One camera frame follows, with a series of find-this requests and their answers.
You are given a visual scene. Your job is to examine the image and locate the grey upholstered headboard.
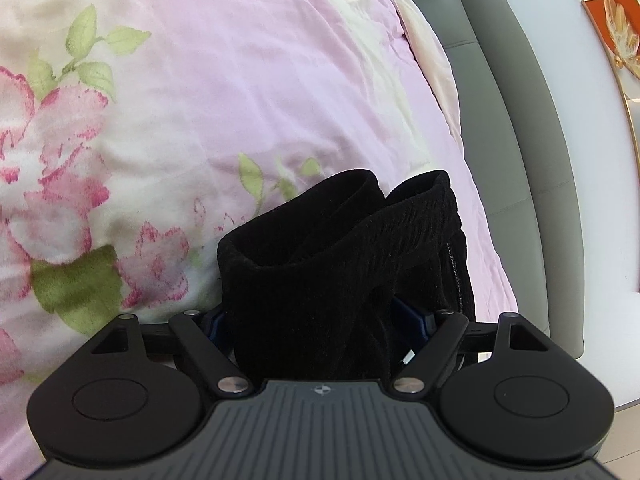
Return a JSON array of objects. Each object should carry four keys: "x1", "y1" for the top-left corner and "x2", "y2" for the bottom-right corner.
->
[{"x1": 413, "y1": 0, "x2": 586, "y2": 359}]

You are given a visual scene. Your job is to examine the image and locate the black pants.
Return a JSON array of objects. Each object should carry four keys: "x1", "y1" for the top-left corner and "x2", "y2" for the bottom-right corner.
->
[{"x1": 217, "y1": 169, "x2": 475, "y2": 380}]

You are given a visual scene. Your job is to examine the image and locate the pink floral duvet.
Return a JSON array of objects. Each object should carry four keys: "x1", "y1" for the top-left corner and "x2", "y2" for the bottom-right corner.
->
[{"x1": 1, "y1": 0, "x2": 518, "y2": 479}]

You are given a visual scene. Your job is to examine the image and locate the gold framed wall art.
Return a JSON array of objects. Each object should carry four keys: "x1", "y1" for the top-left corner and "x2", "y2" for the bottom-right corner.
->
[{"x1": 582, "y1": 0, "x2": 640, "y2": 156}]

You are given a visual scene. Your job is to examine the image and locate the cream pillow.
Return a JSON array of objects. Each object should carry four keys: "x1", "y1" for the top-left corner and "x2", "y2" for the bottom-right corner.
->
[{"x1": 390, "y1": 0, "x2": 464, "y2": 153}]

